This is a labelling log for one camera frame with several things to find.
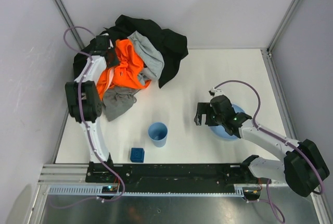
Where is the right aluminium frame post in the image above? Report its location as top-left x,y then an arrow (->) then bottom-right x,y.
266,0 -> 303,57

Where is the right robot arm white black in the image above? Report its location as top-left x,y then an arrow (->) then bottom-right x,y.
194,95 -> 330,197

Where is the left aluminium frame post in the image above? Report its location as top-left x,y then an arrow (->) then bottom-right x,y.
52,0 -> 84,49

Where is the white slotted cable duct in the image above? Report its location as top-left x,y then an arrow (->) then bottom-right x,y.
48,184 -> 250,197

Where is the dark grey cloth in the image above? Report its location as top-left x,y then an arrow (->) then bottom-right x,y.
103,86 -> 139,121

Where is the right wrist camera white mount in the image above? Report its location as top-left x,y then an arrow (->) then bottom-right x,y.
209,87 -> 225,97

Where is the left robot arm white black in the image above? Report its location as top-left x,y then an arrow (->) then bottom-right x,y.
65,33 -> 113,163

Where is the light grey cloth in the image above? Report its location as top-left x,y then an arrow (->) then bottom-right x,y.
127,31 -> 164,85

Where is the orange cloth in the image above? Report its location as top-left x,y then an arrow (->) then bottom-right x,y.
96,39 -> 151,99

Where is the black cloth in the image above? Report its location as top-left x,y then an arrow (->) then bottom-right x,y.
72,14 -> 189,89

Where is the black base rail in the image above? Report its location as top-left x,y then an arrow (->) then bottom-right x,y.
85,163 -> 261,193

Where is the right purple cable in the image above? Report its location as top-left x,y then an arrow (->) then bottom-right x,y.
213,80 -> 326,224

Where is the aluminium frame post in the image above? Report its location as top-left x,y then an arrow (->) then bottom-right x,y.
266,0 -> 303,57
52,0 -> 84,49

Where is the blue cube block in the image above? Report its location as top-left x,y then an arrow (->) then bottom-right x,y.
130,147 -> 145,163

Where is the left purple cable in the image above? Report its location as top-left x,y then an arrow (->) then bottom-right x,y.
49,27 -> 125,209

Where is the purple cable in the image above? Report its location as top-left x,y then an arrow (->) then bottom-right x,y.
49,27 -> 125,209
213,80 -> 326,224

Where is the blue plastic cup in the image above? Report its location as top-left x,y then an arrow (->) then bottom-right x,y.
148,122 -> 168,147

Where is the blue plastic bowl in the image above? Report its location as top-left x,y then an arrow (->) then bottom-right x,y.
210,104 -> 245,141

